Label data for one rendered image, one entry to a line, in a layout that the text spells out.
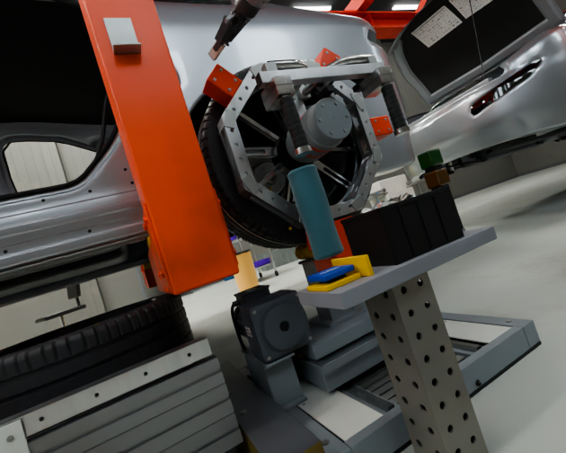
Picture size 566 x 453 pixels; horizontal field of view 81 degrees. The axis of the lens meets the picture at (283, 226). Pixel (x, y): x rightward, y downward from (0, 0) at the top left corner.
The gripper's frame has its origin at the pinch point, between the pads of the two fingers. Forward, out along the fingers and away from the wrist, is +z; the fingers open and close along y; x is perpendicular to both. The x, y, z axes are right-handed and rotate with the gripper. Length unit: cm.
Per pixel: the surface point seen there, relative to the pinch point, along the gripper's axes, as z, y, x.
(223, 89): -4.4, -18.2, -15.5
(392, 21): 33, 491, 11
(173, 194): 0, -54, -33
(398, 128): -34, -6, -57
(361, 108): -21, 17, -47
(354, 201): -10, -8, -68
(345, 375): 9, -44, -105
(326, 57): -21.3, 18.4, -25.3
